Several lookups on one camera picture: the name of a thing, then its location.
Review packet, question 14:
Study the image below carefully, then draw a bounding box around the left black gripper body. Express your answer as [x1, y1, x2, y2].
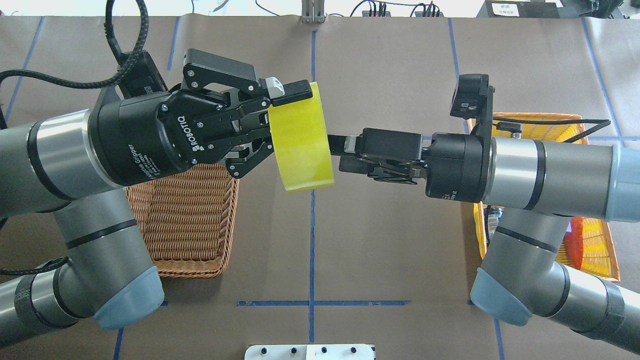
[90, 88, 237, 187]

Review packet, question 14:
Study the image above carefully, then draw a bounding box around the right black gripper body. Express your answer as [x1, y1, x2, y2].
[422, 132, 490, 203]

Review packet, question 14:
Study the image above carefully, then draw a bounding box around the yellow tape roll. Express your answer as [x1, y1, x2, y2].
[267, 82, 335, 193]

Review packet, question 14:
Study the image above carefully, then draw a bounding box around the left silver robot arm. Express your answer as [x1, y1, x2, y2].
[0, 48, 320, 347]

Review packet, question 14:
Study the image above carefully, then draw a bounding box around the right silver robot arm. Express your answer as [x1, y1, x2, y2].
[328, 128, 639, 354]

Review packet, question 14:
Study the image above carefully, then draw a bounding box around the brown wicker basket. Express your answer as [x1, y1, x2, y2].
[125, 164, 239, 280]

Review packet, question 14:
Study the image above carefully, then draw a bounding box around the yellow plastic woven basket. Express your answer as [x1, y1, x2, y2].
[473, 112, 621, 282]

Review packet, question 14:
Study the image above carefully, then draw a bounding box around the small black labelled can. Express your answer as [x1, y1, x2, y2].
[485, 206, 504, 234]

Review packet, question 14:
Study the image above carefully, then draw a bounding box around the orange toy carrot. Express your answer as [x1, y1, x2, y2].
[563, 216, 585, 271]

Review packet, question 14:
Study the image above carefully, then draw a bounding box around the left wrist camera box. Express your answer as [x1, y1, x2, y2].
[118, 50, 169, 100]

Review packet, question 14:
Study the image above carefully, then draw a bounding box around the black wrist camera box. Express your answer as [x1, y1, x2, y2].
[449, 73, 495, 138]

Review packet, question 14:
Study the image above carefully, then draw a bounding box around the aluminium frame post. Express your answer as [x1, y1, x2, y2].
[301, 0, 327, 24]

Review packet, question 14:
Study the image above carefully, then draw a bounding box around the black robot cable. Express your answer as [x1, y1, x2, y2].
[492, 116, 612, 143]

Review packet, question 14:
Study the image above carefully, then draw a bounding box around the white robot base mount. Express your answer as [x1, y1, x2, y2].
[244, 343, 377, 360]

